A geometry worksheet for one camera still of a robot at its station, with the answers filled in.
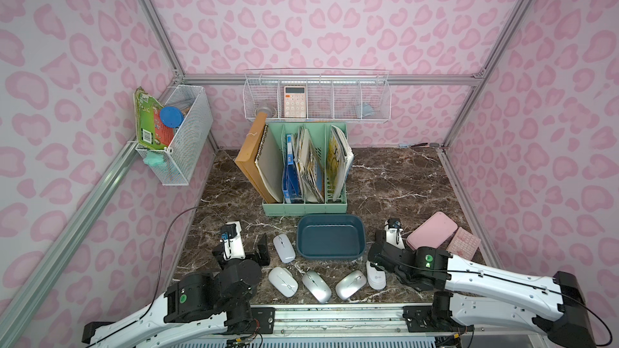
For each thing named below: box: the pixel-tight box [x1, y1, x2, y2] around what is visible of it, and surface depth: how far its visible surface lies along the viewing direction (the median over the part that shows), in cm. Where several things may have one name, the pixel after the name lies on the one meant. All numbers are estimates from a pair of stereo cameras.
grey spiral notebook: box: [254, 124, 285, 203], surface depth 91 cm
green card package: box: [132, 86, 175, 149], surface depth 72 cm
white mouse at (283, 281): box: [268, 266, 300, 299], surface depth 81 cm
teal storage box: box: [295, 214, 367, 261], surface depth 92 cm
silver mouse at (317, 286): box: [301, 269, 333, 304], surface depth 81 cm
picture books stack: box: [293, 125, 325, 204], surface depth 90 cm
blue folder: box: [282, 133, 304, 204], surface depth 92 cm
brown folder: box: [235, 111, 279, 204], surface depth 77 cm
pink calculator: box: [445, 226, 482, 261], surface depth 89 cm
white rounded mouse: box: [273, 233, 296, 265], surface depth 88 cm
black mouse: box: [365, 260, 387, 291], surface depth 80 cm
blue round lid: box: [159, 106, 185, 129], surface depth 77 cm
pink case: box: [406, 211, 459, 251], surface depth 92 cm
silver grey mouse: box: [335, 269, 368, 301], surface depth 82 cm
